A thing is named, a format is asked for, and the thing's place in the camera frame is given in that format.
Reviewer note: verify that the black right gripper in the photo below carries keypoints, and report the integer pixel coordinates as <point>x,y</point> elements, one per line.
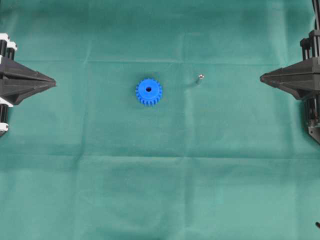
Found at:
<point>307,90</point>

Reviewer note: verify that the small silver metal shaft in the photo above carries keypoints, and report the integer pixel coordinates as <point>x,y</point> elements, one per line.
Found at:
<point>200,79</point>

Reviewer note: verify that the blue plastic gear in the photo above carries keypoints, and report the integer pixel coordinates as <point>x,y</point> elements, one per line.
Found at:
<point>149,92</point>

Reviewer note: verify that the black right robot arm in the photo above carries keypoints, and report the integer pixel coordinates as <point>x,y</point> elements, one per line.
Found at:
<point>302,79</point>

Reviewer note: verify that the green table cloth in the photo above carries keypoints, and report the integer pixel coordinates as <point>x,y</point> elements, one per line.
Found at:
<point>229,159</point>

